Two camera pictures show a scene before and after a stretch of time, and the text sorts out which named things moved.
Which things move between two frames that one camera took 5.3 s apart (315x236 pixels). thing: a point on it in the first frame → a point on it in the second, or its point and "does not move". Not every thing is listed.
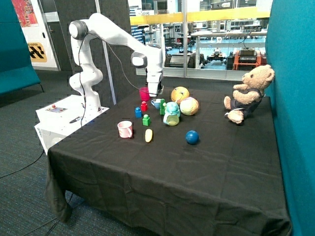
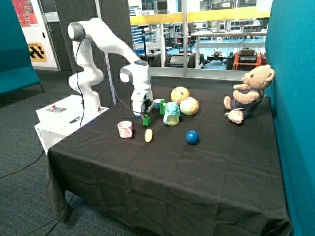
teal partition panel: [290, 52] does not move
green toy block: [162, 101] does not move
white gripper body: [153, 79] → [142, 102]
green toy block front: [146, 120] does not move
